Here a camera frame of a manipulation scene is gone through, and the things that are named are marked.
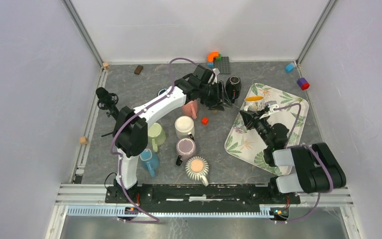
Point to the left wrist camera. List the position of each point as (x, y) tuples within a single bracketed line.
[(216, 72)]

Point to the black mug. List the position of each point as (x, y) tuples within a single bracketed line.
[(233, 88)]

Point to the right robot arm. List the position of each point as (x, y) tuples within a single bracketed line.
[(316, 168)]

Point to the light blue mug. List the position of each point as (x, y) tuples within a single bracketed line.
[(150, 161)]

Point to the grey lego baseplate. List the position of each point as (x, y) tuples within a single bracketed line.
[(223, 66)]

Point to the white ribbed mug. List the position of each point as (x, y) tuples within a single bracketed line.
[(197, 169)]

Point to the mauve purple mug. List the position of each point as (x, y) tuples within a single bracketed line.
[(186, 149)]

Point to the light green mug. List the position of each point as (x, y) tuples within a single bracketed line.
[(156, 136)]

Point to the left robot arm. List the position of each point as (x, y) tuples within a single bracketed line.
[(131, 129)]

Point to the green lego brick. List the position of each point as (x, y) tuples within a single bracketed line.
[(218, 57)]

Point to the white floral mug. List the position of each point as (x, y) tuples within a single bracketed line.
[(254, 103)]

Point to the light blue block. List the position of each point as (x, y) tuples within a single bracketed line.
[(290, 67)]

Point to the navy blue mug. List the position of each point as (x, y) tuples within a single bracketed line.
[(162, 91)]

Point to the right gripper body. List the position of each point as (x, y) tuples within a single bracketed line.
[(259, 123)]

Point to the purple and red block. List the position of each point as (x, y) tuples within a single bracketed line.
[(303, 84)]

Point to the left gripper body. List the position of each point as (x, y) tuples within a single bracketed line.
[(210, 94)]

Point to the red cube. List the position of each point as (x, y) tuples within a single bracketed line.
[(204, 121)]

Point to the wooden cube by rail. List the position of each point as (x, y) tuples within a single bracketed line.
[(83, 140)]

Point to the brown block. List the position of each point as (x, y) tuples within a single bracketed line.
[(138, 69)]

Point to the pink mug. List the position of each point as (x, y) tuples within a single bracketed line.
[(190, 109)]

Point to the orange curved lego piece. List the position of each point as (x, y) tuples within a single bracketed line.
[(212, 56)]

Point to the cream white mug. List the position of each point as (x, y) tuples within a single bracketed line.
[(184, 127)]

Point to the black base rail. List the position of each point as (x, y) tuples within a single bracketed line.
[(196, 198)]

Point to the floral leaf tray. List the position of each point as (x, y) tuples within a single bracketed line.
[(247, 144)]

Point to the corner wooden cube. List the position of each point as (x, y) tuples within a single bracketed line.
[(105, 65)]

